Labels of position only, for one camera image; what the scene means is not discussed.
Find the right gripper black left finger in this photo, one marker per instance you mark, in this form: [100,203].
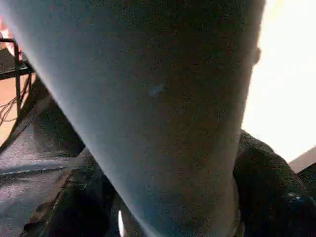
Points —
[74,205]

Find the white plastic table top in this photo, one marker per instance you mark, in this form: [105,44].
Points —
[288,86]

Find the black folding stand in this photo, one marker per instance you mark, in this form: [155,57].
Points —
[17,66]

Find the white plastic table leg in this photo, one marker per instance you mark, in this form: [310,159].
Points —
[148,98]

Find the black work mat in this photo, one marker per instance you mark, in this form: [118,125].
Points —
[37,148]

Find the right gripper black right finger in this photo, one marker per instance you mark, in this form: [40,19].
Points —
[271,202]

